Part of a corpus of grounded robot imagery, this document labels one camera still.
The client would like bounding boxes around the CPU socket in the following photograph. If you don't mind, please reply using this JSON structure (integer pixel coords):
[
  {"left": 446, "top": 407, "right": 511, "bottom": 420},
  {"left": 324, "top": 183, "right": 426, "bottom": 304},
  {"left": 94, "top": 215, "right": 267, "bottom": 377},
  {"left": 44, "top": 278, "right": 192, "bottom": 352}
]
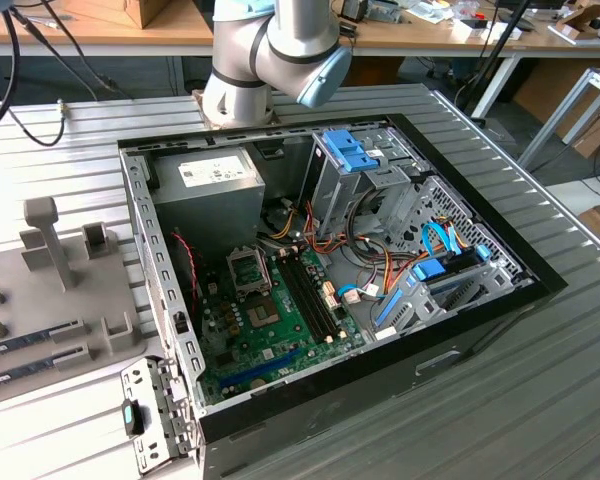
[{"left": 246, "top": 298, "right": 282, "bottom": 330}]

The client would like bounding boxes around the metal socket cover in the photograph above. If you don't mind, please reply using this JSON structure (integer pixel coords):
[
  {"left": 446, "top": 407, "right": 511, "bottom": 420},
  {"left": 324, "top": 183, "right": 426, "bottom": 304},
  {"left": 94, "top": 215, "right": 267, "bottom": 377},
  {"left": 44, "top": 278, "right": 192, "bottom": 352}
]
[{"left": 228, "top": 244, "right": 273, "bottom": 300}]

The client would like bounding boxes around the black RAM slot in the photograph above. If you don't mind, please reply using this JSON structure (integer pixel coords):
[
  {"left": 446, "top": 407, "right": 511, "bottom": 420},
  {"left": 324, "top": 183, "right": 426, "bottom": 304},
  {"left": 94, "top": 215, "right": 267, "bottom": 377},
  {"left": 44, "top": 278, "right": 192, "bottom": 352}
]
[
  {"left": 280, "top": 255, "right": 323, "bottom": 343},
  {"left": 298, "top": 252, "right": 342, "bottom": 339},
  {"left": 292, "top": 253, "right": 336, "bottom": 340},
  {"left": 286, "top": 254, "right": 329, "bottom": 342}
]

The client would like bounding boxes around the grey power supply unit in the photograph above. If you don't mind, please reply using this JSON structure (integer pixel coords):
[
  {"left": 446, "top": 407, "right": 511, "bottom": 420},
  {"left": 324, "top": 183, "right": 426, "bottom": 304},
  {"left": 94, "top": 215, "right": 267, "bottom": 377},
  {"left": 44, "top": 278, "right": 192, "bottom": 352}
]
[{"left": 148, "top": 148, "right": 267, "bottom": 254}]

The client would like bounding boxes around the blue plastic drive latch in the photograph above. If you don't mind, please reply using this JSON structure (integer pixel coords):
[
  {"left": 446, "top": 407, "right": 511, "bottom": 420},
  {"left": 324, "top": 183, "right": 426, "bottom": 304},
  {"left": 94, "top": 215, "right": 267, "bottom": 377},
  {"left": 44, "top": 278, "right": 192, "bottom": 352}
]
[{"left": 323, "top": 128, "right": 387, "bottom": 174}]

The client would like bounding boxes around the green motherboard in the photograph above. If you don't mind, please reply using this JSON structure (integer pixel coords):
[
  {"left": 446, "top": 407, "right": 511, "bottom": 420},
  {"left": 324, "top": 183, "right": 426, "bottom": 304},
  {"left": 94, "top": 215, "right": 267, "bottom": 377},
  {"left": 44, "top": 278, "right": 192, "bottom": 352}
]
[{"left": 197, "top": 243, "right": 370, "bottom": 404}]

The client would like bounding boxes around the hard disk in blue carrier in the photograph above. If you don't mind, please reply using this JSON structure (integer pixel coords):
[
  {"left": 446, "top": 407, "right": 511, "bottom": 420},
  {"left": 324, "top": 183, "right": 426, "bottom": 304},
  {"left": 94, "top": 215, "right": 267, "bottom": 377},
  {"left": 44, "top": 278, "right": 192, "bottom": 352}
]
[{"left": 410, "top": 243, "right": 492, "bottom": 286}]

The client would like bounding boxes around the blue expansion slot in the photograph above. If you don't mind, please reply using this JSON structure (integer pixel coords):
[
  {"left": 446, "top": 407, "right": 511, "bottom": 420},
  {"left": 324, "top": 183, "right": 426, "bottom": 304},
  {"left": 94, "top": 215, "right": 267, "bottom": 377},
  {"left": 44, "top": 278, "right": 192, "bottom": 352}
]
[{"left": 218, "top": 347, "right": 302, "bottom": 395}]

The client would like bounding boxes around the silver disk bay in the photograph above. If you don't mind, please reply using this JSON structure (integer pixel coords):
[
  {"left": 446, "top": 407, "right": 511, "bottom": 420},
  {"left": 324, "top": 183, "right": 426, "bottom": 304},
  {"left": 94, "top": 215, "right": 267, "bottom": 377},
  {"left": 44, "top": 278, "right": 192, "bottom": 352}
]
[{"left": 372, "top": 244, "right": 529, "bottom": 342}]

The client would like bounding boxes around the black open PC case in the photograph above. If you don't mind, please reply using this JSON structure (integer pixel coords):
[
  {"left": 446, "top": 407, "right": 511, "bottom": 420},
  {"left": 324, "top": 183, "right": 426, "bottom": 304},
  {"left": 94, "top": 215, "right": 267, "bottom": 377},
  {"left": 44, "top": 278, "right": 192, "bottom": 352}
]
[{"left": 115, "top": 112, "right": 569, "bottom": 480}]

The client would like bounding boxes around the grey plastic parts rack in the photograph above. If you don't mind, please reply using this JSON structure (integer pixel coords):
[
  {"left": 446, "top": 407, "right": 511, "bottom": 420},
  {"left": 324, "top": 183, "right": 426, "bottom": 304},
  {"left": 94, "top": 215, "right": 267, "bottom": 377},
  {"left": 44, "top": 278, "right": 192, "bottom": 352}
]
[{"left": 0, "top": 195, "right": 149, "bottom": 407}]

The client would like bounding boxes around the wooden desk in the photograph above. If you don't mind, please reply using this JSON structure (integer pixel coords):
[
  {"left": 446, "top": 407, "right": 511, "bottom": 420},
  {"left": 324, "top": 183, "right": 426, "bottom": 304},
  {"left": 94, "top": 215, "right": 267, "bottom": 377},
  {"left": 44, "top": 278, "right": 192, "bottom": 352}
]
[{"left": 0, "top": 0, "right": 600, "bottom": 61}]

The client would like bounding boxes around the small white box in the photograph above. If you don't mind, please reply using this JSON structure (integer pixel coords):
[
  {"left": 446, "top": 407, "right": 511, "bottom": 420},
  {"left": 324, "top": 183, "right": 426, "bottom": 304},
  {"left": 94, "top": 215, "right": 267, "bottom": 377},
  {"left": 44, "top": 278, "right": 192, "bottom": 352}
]
[{"left": 452, "top": 17, "right": 524, "bottom": 42}]

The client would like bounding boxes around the closed cardboard box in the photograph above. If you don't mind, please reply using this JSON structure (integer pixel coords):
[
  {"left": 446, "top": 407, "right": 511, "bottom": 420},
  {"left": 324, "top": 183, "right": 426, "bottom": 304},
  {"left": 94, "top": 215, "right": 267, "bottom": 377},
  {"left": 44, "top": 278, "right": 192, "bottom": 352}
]
[{"left": 67, "top": 0, "right": 174, "bottom": 30}]

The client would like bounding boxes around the black stand pole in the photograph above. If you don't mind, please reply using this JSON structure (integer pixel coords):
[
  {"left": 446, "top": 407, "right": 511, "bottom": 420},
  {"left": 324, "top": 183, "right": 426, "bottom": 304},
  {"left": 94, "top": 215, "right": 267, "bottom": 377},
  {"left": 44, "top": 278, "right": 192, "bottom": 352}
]
[{"left": 452, "top": 0, "right": 534, "bottom": 121}]

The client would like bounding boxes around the open cardboard box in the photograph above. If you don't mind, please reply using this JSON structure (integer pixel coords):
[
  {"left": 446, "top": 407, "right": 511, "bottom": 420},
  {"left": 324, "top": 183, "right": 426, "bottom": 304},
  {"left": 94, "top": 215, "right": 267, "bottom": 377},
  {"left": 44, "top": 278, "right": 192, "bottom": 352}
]
[{"left": 554, "top": 3, "right": 600, "bottom": 42}]

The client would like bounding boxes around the coloured wire bundle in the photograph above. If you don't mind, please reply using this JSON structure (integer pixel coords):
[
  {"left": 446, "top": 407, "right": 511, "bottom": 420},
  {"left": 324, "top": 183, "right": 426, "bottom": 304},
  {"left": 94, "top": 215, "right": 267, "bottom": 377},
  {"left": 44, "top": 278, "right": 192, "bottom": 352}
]
[{"left": 299, "top": 199, "right": 426, "bottom": 301}]

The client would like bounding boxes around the blue wire white plug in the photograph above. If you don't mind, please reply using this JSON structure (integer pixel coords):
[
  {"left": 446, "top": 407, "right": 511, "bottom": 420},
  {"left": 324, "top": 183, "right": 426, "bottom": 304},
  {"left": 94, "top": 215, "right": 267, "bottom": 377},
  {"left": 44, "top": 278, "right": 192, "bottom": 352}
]
[{"left": 337, "top": 283, "right": 382, "bottom": 306}]

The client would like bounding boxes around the red black fan wire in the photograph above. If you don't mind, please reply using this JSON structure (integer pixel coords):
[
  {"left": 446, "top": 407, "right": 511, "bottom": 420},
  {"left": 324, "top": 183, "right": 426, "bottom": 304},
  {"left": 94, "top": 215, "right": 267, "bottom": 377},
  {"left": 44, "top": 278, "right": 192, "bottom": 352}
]
[{"left": 171, "top": 228, "right": 202, "bottom": 301}]

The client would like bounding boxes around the blue plastic drive rail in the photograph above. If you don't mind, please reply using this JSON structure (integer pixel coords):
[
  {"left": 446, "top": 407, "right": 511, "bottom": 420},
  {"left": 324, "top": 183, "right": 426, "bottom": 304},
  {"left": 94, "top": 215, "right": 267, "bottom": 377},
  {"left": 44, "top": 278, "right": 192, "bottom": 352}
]
[{"left": 373, "top": 285, "right": 407, "bottom": 330}]

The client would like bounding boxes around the blue data wire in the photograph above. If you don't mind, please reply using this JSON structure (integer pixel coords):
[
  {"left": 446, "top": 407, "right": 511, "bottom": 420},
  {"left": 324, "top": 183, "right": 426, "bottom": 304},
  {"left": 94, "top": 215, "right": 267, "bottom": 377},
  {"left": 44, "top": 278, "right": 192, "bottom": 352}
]
[{"left": 421, "top": 221, "right": 464, "bottom": 262}]

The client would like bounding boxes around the silver expansion bracket cover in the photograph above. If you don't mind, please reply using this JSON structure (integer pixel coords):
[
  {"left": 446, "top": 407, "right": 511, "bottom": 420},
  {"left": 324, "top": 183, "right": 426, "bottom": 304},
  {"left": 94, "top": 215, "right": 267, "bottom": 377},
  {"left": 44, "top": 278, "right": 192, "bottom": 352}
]
[{"left": 119, "top": 355, "right": 202, "bottom": 476}]

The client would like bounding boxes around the black blue bracket latch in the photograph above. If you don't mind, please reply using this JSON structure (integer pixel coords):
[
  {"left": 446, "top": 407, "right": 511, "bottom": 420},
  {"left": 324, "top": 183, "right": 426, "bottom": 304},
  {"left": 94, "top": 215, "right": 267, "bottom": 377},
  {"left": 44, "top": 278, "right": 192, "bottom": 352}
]
[{"left": 121, "top": 398, "right": 146, "bottom": 437}]

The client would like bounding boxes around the grey cable metal plug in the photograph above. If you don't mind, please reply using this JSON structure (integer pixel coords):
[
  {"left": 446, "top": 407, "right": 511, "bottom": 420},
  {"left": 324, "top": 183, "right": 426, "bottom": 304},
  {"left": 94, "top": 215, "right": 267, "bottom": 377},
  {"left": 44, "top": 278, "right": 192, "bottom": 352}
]
[{"left": 9, "top": 97, "right": 67, "bottom": 149}]

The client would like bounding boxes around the aluminium profile frame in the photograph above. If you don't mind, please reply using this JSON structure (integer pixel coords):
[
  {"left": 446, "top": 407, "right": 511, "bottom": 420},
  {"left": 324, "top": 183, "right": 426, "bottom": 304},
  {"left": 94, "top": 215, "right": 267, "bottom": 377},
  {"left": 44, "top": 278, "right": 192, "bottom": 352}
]
[{"left": 517, "top": 67, "right": 600, "bottom": 171}]

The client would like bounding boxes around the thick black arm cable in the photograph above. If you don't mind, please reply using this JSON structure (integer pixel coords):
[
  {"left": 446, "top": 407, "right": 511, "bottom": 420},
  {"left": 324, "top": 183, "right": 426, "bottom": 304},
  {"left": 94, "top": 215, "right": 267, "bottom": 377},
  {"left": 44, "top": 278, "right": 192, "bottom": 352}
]
[{"left": 0, "top": 7, "right": 21, "bottom": 214}]

